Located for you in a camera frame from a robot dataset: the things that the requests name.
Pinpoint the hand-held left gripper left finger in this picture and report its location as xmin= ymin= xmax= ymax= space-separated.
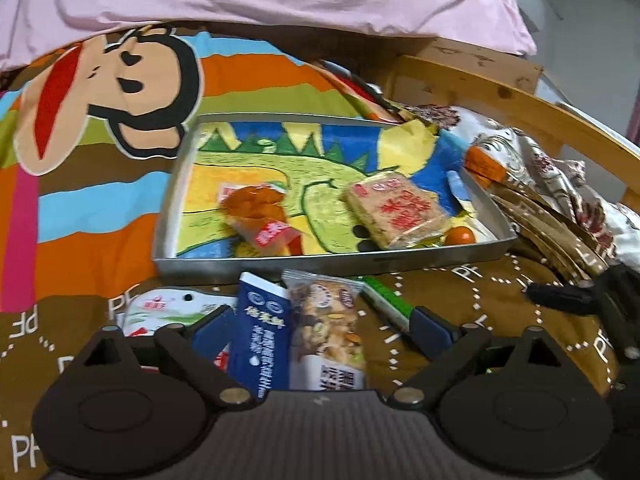
xmin=70 ymin=306 xmax=251 ymax=407

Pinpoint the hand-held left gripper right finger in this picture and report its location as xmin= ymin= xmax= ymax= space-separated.
xmin=390 ymin=308 xmax=576 ymax=407

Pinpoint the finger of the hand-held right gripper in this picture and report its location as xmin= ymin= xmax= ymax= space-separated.
xmin=527 ymin=282 xmax=598 ymax=313

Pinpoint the blue white snack packet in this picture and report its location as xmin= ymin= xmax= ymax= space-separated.
xmin=227 ymin=272 xmax=293 ymax=396

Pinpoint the green bean snack packet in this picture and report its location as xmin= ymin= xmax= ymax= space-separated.
xmin=117 ymin=287 xmax=241 ymax=376

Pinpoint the green stick snack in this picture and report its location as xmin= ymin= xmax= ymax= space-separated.
xmin=360 ymin=275 xmax=416 ymax=336

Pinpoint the small orange fruit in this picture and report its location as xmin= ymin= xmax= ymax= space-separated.
xmin=445 ymin=226 xmax=475 ymax=247

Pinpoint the clear nut bar packet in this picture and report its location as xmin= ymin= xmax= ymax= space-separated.
xmin=281 ymin=269 xmax=366 ymax=392

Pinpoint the metal tray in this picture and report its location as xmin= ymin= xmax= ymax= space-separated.
xmin=152 ymin=112 xmax=518 ymax=277

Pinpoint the rice cracker packet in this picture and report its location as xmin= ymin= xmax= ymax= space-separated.
xmin=340 ymin=171 xmax=451 ymax=251

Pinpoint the orange dried fruit packet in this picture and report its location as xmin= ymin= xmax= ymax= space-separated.
xmin=217 ymin=184 xmax=303 ymax=256

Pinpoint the brown gold striped fabric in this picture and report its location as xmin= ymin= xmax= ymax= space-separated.
xmin=465 ymin=145 xmax=611 ymax=281

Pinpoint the floral quilt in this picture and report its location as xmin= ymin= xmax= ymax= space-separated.
xmin=400 ymin=102 xmax=640 ymax=261

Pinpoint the dinosaur print tray liner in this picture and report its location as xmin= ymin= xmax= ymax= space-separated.
xmin=170 ymin=122 xmax=476 ymax=256

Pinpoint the monkey print striped blanket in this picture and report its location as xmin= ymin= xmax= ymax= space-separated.
xmin=0 ymin=25 xmax=621 ymax=480

